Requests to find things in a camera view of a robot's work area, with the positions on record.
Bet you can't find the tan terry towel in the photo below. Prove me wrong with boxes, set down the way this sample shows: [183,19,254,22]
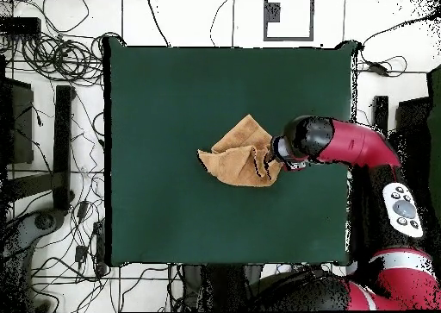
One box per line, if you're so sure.
[196,114,284,189]

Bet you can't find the black flat box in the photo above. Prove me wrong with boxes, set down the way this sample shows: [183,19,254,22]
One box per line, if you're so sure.
[0,16,41,34]

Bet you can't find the black stand base bar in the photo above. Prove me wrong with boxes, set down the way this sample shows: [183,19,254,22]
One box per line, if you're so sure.
[6,85,76,213]
[372,95,389,137]

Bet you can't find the dark square box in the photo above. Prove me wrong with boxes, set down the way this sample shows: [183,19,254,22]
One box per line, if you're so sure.
[0,77,34,166]
[394,97,432,166]

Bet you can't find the long black power adapter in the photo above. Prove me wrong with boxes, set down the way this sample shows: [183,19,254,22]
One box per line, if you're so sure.
[365,60,391,77]

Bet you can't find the dark green table cloth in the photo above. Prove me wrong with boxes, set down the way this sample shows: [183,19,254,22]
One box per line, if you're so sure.
[102,36,358,268]

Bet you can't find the black power strip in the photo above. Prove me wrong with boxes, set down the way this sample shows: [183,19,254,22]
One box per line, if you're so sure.
[91,219,107,277]

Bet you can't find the grey leg with round knob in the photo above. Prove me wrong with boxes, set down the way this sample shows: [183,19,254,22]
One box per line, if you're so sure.
[0,207,66,269]

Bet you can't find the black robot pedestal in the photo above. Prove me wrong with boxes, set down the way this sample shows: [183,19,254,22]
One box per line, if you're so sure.
[181,263,264,313]

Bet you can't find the coiled black cable bundle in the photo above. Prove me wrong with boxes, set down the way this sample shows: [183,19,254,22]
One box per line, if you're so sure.
[20,31,104,86]

